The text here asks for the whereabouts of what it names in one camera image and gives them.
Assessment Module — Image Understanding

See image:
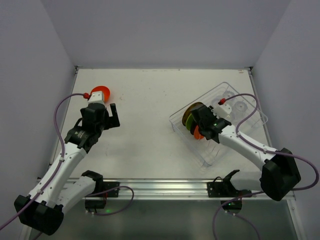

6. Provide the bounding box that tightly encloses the orange plastic plate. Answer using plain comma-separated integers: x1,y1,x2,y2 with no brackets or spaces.
193,125,204,140

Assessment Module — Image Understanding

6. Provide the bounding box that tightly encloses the orange plastic bowl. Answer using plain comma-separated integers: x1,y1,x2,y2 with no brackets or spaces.
90,85,111,103

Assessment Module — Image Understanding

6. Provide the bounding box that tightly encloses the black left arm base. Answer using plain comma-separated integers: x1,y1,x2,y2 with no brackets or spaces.
81,170,120,213

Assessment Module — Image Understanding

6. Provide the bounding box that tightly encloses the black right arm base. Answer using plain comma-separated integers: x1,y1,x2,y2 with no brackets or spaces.
206,169,252,214

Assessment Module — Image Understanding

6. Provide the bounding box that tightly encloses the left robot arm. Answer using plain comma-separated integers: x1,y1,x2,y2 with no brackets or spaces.
14,102,120,236

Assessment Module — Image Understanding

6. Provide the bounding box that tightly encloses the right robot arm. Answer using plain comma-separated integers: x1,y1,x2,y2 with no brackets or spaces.
190,104,301,201

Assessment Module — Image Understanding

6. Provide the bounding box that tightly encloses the black plastic plate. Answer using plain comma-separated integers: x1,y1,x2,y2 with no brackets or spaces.
190,125,197,135

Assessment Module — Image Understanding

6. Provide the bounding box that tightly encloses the green plastic plate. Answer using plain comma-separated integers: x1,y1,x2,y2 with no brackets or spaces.
185,114,194,131

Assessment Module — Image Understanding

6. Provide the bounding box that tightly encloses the clear plastic cup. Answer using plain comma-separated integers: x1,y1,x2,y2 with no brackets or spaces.
210,98,221,107
232,101,248,119
222,90,235,99

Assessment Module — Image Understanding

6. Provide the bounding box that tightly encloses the dark olive plastic plate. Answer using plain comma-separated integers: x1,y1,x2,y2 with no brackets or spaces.
182,101,203,126

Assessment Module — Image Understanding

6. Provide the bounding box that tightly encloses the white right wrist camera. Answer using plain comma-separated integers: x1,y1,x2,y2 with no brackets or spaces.
212,104,232,120

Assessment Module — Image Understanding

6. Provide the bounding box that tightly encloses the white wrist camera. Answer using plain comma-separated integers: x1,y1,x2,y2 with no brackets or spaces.
212,104,232,120
87,91,105,105

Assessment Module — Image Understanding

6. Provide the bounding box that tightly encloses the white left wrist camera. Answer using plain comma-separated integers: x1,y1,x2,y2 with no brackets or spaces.
87,91,105,105

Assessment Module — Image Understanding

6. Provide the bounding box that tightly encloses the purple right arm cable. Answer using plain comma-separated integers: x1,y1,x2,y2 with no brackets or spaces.
212,93,320,240

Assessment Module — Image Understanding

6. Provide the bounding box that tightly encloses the white wire dish rack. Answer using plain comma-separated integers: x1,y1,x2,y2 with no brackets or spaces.
169,82,268,168

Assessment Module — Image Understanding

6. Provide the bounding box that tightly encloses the aluminium mounting rail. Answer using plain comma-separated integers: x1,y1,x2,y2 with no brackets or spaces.
32,177,296,201

